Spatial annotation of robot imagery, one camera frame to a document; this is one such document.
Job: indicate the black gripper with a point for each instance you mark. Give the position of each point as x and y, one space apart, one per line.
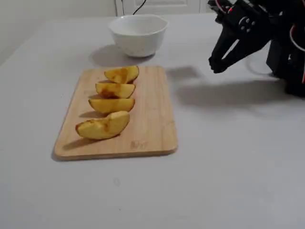
234 36

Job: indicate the apple slice with curved skin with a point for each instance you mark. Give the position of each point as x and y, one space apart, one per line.
124 74

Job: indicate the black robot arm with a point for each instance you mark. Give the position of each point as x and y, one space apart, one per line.
281 59

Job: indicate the wooden cutting board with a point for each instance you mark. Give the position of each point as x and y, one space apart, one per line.
152 107

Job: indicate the apple slice with brown core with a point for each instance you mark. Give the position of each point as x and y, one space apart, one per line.
119 90

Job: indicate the flat pale apple slice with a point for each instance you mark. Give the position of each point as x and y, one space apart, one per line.
112 105

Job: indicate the large notched apple slice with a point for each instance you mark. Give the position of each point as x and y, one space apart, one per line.
102 127

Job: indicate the white patterned plate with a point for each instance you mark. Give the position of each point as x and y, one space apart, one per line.
138 40

